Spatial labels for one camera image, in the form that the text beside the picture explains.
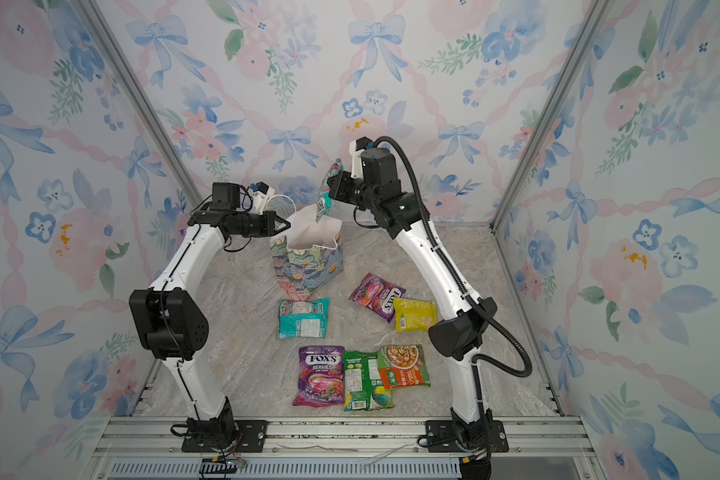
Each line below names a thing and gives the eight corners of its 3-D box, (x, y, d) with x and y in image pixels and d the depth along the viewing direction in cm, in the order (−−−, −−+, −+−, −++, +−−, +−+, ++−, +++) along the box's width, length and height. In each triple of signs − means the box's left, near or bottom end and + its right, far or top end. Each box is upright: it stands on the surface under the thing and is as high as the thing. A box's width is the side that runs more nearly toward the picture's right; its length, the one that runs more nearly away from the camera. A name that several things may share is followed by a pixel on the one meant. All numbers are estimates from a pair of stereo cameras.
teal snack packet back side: (275, 339, 92) (272, 334, 89) (282, 304, 100) (279, 298, 97) (326, 339, 92) (325, 334, 89) (329, 304, 100) (328, 298, 97)
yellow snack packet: (395, 334, 93) (397, 327, 89) (393, 305, 100) (395, 297, 96) (436, 334, 93) (439, 327, 89) (431, 305, 100) (434, 297, 96)
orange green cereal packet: (378, 388, 83) (378, 385, 81) (377, 349, 90) (377, 345, 88) (428, 388, 83) (430, 385, 81) (423, 349, 90) (425, 345, 88)
